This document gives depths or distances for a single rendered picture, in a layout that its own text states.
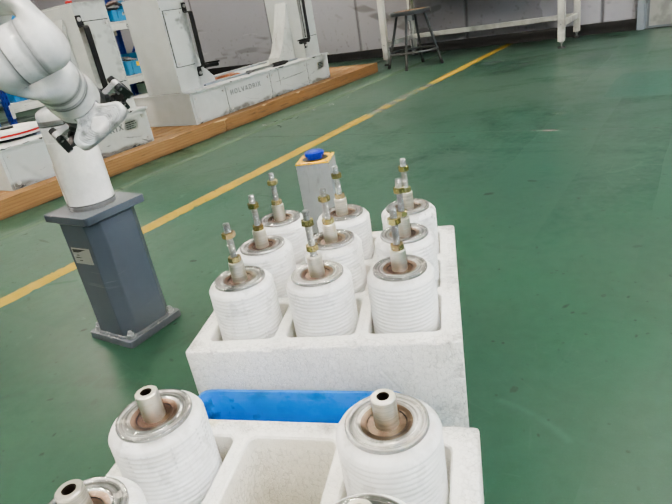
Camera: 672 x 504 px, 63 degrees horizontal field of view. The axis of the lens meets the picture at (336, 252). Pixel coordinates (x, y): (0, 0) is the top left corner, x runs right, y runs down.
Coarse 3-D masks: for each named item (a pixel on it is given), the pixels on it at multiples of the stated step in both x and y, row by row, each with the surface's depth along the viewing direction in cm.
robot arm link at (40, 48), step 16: (0, 0) 64; (16, 0) 64; (0, 16) 68; (16, 16) 65; (32, 16) 64; (0, 32) 64; (16, 32) 64; (32, 32) 64; (48, 32) 65; (16, 48) 64; (32, 48) 64; (48, 48) 65; (64, 48) 67; (16, 64) 64; (32, 64) 65; (48, 64) 66; (64, 64) 68; (32, 80) 67
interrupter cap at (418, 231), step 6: (390, 228) 89; (414, 228) 87; (420, 228) 87; (426, 228) 86; (384, 234) 87; (390, 234) 87; (414, 234) 86; (420, 234) 85; (426, 234) 84; (384, 240) 85; (390, 240) 84; (402, 240) 84; (408, 240) 83; (414, 240) 83
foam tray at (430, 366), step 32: (448, 256) 93; (448, 288) 83; (288, 320) 82; (448, 320) 75; (192, 352) 79; (224, 352) 78; (256, 352) 77; (288, 352) 76; (320, 352) 75; (352, 352) 74; (384, 352) 73; (416, 352) 72; (448, 352) 72; (224, 384) 80; (256, 384) 79; (288, 384) 78; (320, 384) 77; (352, 384) 76; (384, 384) 75; (416, 384) 75; (448, 384) 74; (448, 416) 76
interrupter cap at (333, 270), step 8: (304, 264) 81; (328, 264) 80; (336, 264) 80; (296, 272) 80; (304, 272) 79; (328, 272) 78; (336, 272) 78; (296, 280) 77; (304, 280) 77; (312, 280) 76; (320, 280) 76; (328, 280) 75
